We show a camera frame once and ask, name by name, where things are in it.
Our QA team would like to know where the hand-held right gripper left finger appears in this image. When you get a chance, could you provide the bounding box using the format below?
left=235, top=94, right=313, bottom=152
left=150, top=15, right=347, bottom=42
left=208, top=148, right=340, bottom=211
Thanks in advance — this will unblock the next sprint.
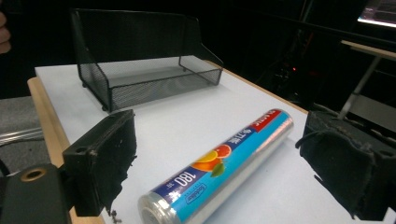
left=62, top=108, right=138, bottom=217

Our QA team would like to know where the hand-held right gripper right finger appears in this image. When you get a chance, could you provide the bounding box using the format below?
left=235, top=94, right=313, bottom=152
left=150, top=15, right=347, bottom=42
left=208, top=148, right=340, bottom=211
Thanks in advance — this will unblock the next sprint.
left=294, top=110, right=396, bottom=222

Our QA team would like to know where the black wire mesh tray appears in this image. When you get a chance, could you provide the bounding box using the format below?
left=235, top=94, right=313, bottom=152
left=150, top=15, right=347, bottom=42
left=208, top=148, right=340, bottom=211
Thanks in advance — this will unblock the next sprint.
left=69, top=7, right=224, bottom=113

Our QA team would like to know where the metal stand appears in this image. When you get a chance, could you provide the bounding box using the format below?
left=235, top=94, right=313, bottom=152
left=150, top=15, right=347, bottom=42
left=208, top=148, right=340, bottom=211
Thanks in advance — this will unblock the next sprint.
left=337, top=55, right=383, bottom=120

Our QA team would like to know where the wooden shelf board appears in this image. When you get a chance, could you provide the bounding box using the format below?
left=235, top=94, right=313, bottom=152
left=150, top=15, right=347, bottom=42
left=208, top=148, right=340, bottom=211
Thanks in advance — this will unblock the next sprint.
left=340, top=39, right=396, bottom=62

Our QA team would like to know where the monitor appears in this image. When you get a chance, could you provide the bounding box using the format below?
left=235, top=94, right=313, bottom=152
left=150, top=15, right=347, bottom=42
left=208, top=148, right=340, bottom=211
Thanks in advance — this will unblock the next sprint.
left=356, top=0, right=396, bottom=29

